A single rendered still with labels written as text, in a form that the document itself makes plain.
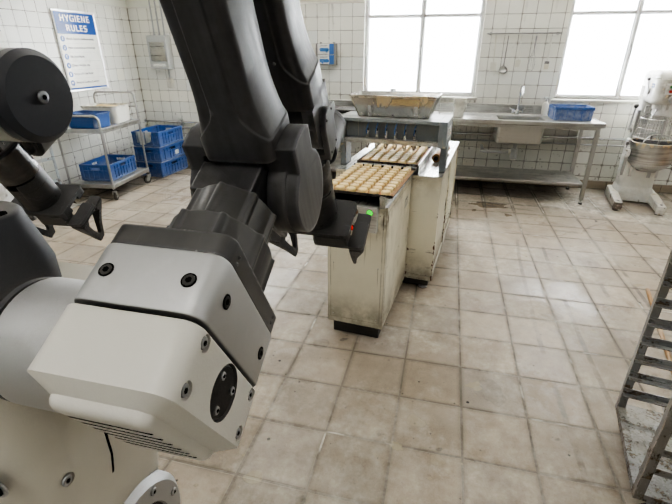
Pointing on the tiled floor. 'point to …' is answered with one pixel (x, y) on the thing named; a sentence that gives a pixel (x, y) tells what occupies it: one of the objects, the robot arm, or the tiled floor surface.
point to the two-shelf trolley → (107, 152)
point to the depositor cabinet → (425, 215)
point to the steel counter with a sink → (517, 129)
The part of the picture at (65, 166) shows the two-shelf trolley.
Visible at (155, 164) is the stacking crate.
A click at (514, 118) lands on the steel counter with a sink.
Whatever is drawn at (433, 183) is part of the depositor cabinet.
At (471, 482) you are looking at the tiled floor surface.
